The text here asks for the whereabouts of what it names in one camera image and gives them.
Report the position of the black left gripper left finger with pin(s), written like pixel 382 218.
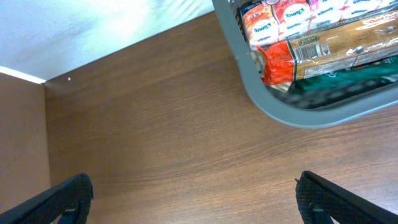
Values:
pixel 67 202

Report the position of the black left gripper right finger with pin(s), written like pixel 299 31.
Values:
pixel 322 201

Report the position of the green coffee mix bag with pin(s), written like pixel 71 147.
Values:
pixel 335 86

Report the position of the orange biscuit package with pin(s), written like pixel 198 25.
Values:
pixel 346 44

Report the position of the multicolour tissue pack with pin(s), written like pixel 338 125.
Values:
pixel 267 22

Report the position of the beige paper bag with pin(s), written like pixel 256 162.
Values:
pixel 260 64

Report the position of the grey plastic basket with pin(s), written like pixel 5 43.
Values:
pixel 325 117

